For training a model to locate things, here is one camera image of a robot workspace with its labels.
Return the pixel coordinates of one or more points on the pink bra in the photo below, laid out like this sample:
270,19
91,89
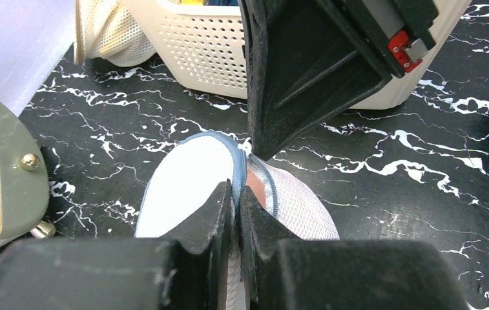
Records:
257,187

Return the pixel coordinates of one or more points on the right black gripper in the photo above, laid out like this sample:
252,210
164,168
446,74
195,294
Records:
306,63

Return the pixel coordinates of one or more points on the beige-trimmed mesh laundry bag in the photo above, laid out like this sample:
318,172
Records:
106,29

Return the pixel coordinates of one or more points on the cream perforated laundry basket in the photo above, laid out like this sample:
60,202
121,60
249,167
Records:
203,47

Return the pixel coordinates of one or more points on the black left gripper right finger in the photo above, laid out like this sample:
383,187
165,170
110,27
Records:
283,271

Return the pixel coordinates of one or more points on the white mesh bra laundry bag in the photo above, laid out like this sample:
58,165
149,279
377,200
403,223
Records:
187,176

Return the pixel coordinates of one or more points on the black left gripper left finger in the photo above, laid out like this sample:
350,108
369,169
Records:
184,269

